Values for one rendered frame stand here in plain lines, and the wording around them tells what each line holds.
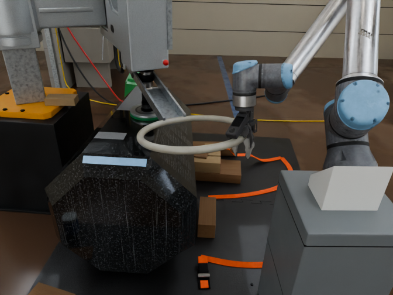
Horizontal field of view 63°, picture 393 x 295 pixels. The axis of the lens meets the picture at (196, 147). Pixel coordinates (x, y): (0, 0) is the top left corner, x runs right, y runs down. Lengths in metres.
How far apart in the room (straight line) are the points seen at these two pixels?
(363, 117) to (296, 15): 6.01
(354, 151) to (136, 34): 1.17
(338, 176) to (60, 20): 1.90
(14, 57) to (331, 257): 2.11
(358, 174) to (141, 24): 1.23
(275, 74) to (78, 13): 1.54
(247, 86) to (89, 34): 3.72
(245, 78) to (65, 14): 1.48
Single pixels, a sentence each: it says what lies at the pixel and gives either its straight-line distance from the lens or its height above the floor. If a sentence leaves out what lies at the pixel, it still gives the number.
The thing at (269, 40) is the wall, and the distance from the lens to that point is 7.04.
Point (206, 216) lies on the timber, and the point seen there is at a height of 0.14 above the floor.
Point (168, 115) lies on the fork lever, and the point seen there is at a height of 0.97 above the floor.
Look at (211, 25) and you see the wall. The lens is 6.81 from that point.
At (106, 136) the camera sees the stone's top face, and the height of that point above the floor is 0.83.
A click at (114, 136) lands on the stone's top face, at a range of 1.79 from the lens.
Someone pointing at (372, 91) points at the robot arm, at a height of 1.32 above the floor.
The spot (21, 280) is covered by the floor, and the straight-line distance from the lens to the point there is 2.30.
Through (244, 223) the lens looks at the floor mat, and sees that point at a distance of 2.43.
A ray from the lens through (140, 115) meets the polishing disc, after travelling 1.96.
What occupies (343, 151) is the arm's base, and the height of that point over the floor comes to 1.07.
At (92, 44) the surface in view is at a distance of 4.77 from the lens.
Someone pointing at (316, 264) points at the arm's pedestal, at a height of 0.69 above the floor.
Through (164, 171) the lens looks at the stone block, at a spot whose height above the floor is 0.75.
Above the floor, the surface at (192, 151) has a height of 1.06.
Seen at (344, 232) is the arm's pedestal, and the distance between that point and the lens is 1.28.
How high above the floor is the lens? 1.65
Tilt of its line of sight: 30 degrees down
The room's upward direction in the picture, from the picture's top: 2 degrees clockwise
